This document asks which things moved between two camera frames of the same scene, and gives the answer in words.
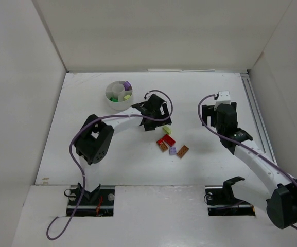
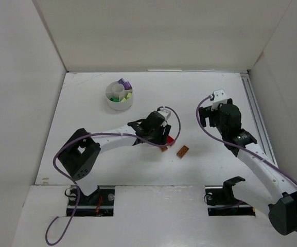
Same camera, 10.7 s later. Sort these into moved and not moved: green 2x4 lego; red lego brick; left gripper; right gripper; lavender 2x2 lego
Moved: left gripper; lavender 2x2 lego
Not moved: red lego brick; green 2x4 lego; right gripper
